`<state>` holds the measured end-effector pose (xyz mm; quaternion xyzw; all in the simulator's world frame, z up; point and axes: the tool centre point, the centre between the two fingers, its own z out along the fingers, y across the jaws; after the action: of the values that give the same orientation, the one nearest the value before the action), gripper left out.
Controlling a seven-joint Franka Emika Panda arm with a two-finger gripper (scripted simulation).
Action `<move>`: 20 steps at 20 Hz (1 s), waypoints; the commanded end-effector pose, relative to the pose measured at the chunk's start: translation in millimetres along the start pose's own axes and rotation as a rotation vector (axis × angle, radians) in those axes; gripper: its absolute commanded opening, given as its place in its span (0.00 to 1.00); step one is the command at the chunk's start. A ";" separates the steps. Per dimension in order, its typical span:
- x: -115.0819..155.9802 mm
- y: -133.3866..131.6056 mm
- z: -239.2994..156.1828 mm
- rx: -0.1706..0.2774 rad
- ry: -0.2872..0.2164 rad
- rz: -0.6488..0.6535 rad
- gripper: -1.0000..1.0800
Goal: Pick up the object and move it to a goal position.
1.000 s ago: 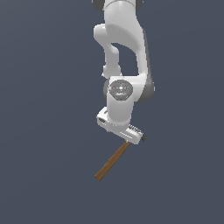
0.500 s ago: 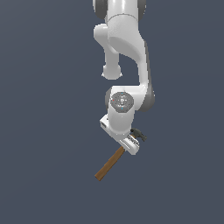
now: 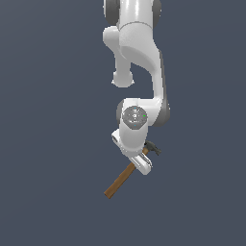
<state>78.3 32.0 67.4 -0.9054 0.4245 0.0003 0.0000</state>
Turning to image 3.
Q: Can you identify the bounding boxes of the wooden handle claw hammer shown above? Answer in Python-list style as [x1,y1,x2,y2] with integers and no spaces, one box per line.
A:
[103,140,162,200]

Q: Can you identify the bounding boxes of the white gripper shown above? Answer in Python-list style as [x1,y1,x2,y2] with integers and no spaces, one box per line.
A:
[111,129,154,176]

